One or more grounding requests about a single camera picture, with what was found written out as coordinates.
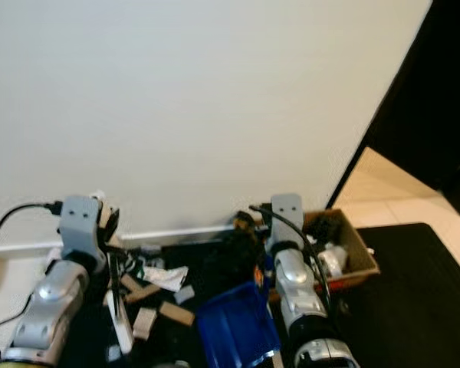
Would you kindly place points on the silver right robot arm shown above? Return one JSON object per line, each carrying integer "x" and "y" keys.
{"x": 299, "y": 295}

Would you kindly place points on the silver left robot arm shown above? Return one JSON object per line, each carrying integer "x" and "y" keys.
{"x": 50, "y": 307}

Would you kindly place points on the large black crumpled bag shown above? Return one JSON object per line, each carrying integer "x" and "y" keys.
{"x": 241, "y": 249}

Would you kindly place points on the small black crumpled bag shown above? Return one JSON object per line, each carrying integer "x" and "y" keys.
{"x": 322, "y": 228}

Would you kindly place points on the white plastic bottle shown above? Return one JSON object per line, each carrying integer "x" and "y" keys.
{"x": 331, "y": 261}

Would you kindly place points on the brown cardboard piece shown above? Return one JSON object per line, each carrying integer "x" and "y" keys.
{"x": 176, "y": 313}
{"x": 142, "y": 292}

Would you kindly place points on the white green printed wrapper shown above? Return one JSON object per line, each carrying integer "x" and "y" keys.
{"x": 165, "y": 277}

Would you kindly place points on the brown cardboard box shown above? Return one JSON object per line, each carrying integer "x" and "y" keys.
{"x": 360, "y": 245}

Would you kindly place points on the small grey paper scrap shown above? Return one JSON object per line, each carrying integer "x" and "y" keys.
{"x": 184, "y": 294}

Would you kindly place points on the white paper scrap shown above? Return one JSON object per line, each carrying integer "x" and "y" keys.
{"x": 144, "y": 323}

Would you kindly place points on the grey flat strip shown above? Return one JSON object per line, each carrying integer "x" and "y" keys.
{"x": 277, "y": 359}

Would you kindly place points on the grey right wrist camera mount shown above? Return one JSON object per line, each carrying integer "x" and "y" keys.
{"x": 287, "y": 222}

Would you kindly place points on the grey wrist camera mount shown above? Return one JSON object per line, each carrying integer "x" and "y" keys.
{"x": 287, "y": 222}
{"x": 82, "y": 224}

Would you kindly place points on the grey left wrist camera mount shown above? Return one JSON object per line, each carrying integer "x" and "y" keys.
{"x": 82, "y": 224}

